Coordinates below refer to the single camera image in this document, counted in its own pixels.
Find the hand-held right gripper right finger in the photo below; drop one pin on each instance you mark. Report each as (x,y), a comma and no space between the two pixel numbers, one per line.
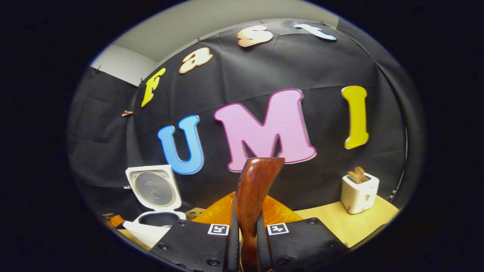
(302,241)

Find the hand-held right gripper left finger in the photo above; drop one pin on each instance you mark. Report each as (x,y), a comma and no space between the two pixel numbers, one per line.
(196,245)

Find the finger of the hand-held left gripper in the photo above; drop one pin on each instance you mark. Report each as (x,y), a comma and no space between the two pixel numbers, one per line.
(116,221)

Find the white rice cooker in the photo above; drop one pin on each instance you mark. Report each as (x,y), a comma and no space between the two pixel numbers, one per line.
(155,189)

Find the white toaster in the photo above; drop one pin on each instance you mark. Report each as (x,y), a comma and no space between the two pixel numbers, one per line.
(357,196)

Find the black backdrop cloth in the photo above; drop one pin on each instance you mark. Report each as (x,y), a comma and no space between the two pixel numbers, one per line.
(321,170)

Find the toast slice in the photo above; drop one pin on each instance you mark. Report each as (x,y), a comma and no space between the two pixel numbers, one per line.
(357,175)

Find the copper clip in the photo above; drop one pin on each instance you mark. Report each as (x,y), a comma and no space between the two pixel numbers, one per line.
(127,113)

